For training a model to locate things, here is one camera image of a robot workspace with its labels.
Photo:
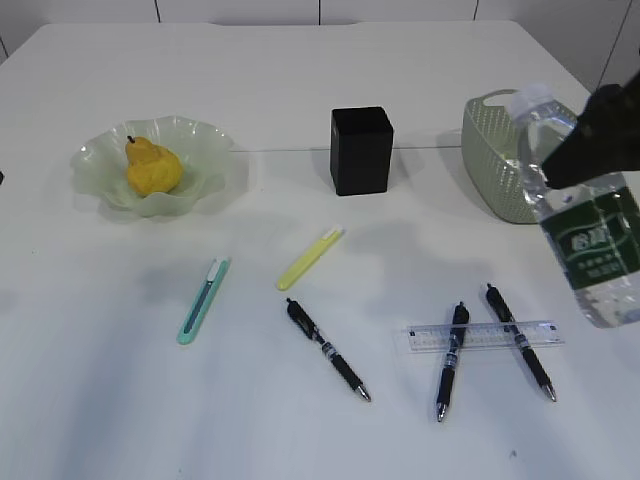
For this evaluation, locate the black pen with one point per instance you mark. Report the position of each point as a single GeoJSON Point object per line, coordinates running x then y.
{"type": "Point", "coordinates": [299, 316]}
{"type": "Point", "coordinates": [505, 316]}
{"type": "Point", "coordinates": [457, 334]}

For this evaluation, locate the black square pen holder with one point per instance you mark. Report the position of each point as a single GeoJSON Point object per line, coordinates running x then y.
{"type": "Point", "coordinates": [360, 150]}

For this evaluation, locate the teal utility knife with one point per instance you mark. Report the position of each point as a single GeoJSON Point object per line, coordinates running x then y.
{"type": "Point", "coordinates": [199, 309]}

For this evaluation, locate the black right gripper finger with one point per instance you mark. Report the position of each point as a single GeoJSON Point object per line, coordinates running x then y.
{"type": "Point", "coordinates": [605, 139]}

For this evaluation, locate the yellow pear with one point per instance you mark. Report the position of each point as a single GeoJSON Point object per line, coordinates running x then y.
{"type": "Point", "coordinates": [152, 168]}

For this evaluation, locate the clear water bottle green label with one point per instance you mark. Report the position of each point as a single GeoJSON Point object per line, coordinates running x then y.
{"type": "Point", "coordinates": [592, 228]}

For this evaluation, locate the green woven plastic basket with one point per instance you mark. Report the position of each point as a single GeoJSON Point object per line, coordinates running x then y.
{"type": "Point", "coordinates": [488, 133]}

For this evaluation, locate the green wavy glass plate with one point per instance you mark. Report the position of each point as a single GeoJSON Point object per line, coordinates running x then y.
{"type": "Point", "coordinates": [101, 165]}

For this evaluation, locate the clear plastic ruler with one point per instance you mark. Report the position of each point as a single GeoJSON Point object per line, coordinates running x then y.
{"type": "Point", "coordinates": [482, 336]}

